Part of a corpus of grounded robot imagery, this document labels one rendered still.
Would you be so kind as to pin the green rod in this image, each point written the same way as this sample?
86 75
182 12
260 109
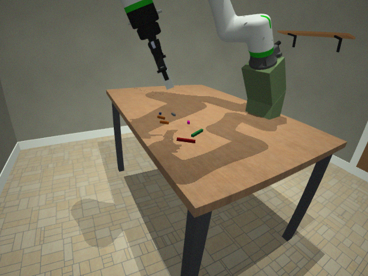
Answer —
196 133

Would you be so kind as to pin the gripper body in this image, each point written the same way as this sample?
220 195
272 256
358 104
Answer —
149 32

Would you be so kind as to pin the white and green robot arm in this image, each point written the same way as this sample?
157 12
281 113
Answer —
255 30

